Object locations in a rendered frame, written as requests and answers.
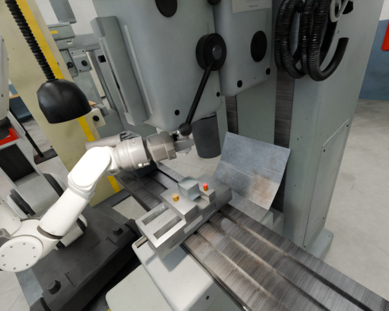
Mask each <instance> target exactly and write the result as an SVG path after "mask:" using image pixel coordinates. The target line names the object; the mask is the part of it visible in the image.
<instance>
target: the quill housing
mask: <svg viewBox="0 0 389 311"><path fill-rule="evenodd" d="M92 2H93V5H94V8H95V11H96V14H97V16H98V17H105V16H112V15H114V16H116V18H117V21H118V24H119V27H120V31H121V34H122V37H123V41H124V43H125V47H126V49H127V53H128V56H129V59H130V62H131V65H132V69H133V72H134V74H135V78H136V82H137V84H138V88H139V91H140V94H141V97H142V100H143V104H144V107H145V109H146V113H147V116H148V120H147V121H145V122H143V123H146V124H148V125H151V126H154V127H156V128H159V129H162V130H164V131H167V132H175V131H177V130H178V128H179V126H180V125H181V124H182V123H185V122H186V118H187V116H188V114H189V111H190V109H191V106H192V103H193V101H194V98H195V96H196V93H197V90H198V88H199V85H200V82H201V80H202V77H203V75H204V72H205V70H203V69H202V68H201V67H200V66H199V64H198V62H197V59H196V45H197V43H198V41H199V39H200V38H201V37H202V36H203V35H208V34H211V33H215V28H214V16H213V9H212V5H210V4H209V3H208V1H207V0H92ZM221 105H222V95H221V88H220V76H219V70H217V71H211V72H210V75H209V78H208V79H207V83H206V85H205V87H204V91H203V93H202V95H201V99H200V100H199V103H198V106H197V108H196V111H195V113H194V116H193V119H192V121H191V123H193V122H195V121H197V120H199V119H201V118H203V117H205V116H207V115H209V114H211V113H213V112H215V111H217V110H218V109H219V108H220V107H221Z"/></svg>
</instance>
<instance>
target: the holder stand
mask: <svg viewBox="0 0 389 311"><path fill-rule="evenodd" d="M119 134H120V135H121V137H122V139H123V141H125V140H128V139H132V138H137V137H140V136H141V135H139V134H136V133H134V132H132V131H130V130H128V131H123V132H121V133H119ZM142 138H143V140H145V141H146V139H147V138H145V137H144V136H142ZM156 168H157V164H156V162H154V160H152V158H151V160H150V165H149V166H146V167H143V168H139V169H136V170H132V171H130V172H132V173H133V174H134V175H135V176H137V177H138V178H141V177H143V176H145V175H147V174H148V173H149V172H151V171H153V170H155V169H156Z"/></svg>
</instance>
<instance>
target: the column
mask: <svg viewBox="0 0 389 311"><path fill-rule="evenodd" d="M282 1H283V0H272V34H271V58H270V77H269V78H268V79H267V80H266V81H263V82H262V83H260V84H257V85H255V86H253V87H251V88H249V89H247V90H245V91H242V92H240V93H238V94H236V95H234V96H222V105H221V107H220V108H219V109H218V110H217V111H216V112H217V122H218V128H219V138H220V148H221V153H222V149H223V146H224V141H225V135H226V132H230V133H234V134H237V135H241V136H245V137H248V138H252V139H256V140H259V141H263V142H266V143H270V144H274V145H277V146H281V147H285V148H288V149H291V151H290V155H289V157H288V161H287V164H286V167H285V171H284V173H283V177H282V180H281V183H280V186H279V188H278V190H277V193H276V195H275V197H274V199H273V201H272V204H271V207H272V208H274V209H276V210H278V211H280V212H281V213H283V214H284V221H283V233H282V236H283V237H284V238H286V239H287V240H289V241H291V242H292V243H294V244H295V245H297V246H299V247H300V248H302V249H304V250H305V251H307V252H308V251H309V249H310V248H311V246H312V245H313V243H314V241H315V240H316V238H317V237H318V235H319V234H320V232H321V231H322V229H323V228H324V226H325V221H326V218H327V214H328V210H329V207H330V203H331V200H332V196H333V191H334V188H335V184H336V181H337V177H338V172H339V169H340V165H341V161H342V158H343V154H344V151H345V147H346V142H347V139H348V135H349V131H350V128H351V124H352V121H353V117H354V112H355V109H356V105H357V102H358V98H359V93H360V90H361V86H362V82H363V79H364V75H365V72H366V68H367V63H368V60H369V56H370V52H371V49H372V45H373V42H374V38H375V33H376V30H377V26H378V23H379V19H380V14H381V11H382V7H383V3H384V0H355V1H353V8H354V9H353V10H352V11H351V12H350V13H348V14H342V15H341V16H340V18H339V19H338V21H337V22H338V23H337V27H336V31H335V33H334V34H335V35H334V37H333V39H332V40H333V41H332V43H331V45H330V49H329V50H328V53H327V55H326V57H325V59H324V61H323V62H322V64H321V66H320V67H319V68H320V71H323V70H325V68H326V67H327V66H328V64H329V63H330V61H331V59H332V57H333V56H334V53H335V51H336V48H337V44H338V41H339V39H340V38H343V37H347V38H349V40H348V45H347V47H346V51H345V54H344V56H343V58H342V60H341V62H340V64H339V66H338V67H337V69H336V70H335V71H334V73H333V74H332V75H330V76H329V77H328V78H327V79H326V80H324V81H314V80H313V79H312V78H311V77H310V76H309V75H305V76H304V77H302V78H300V79H294V78H292V77H291V76H290V75H289V74H288V73H287V72H281V71H280V70H279V69H278V68H277V66H276V63H275V56H274V38H275V35H274V34H275V32H274V31H275V23H276V18H277V13H278V9H279V7H280V5H281V3H282ZM294 16H295V17H294V19H293V23H292V28H291V34H290V35H291V36H290V37H291V38H290V39H291V40H290V43H291V49H290V50H291V55H292V56H293V54H294V53H295V51H296V49H297V46H298V43H299V38H300V37H299V36H300V26H301V25H300V23H301V16H302V12H300V13H298V12H297V11H296V13H295V15H294Z"/></svg>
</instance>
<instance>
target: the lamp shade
mask: <svg viewBox="0 0 389 311"><path fill-rule="evenodd" d="M36 94H37V98H38V104H39V107H40V109H41V111H42V113H43V114H44V116H45V117H46V119H47V121H48V122H49V123H50V124H55V123H62V122H67V121H70V120H73V119H76V118H79V117H82V116H84V115H86V114H88V113H89V112H91V111H92V108H91V106H90V104H89V102H88V100H87V98H86V96H85V94H84V93H83V91H82V90H81V89H80V88H79V87H78V86H77V85H76V84H75V83H74V82H72V81H68V80H66V79H58V78H56V79H53V80H46V82H45V83H43V84H41V86H40V87H39V89H38V90H37V92H36Z"/></svg>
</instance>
